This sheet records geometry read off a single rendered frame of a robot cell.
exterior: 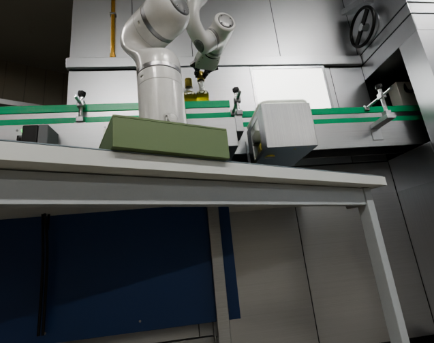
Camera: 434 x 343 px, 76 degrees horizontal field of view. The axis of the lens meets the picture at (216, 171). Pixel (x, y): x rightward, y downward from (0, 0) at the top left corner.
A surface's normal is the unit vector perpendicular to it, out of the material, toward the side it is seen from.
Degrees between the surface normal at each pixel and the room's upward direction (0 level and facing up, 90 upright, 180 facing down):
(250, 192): 90
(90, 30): 90
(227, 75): 90
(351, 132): 90
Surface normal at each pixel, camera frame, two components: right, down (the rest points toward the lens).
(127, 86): 0.11, -0.29
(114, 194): 0.50, -0.29
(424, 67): -0.99, 0.06
